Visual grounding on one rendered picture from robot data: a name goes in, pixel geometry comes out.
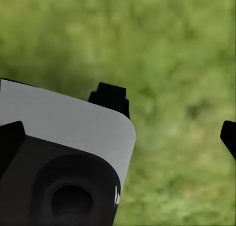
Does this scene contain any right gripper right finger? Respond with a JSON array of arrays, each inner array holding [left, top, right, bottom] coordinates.
[[220, 120, 236, 160]]

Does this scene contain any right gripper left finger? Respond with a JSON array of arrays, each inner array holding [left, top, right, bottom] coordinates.
[[0, 121, 26, 179]]

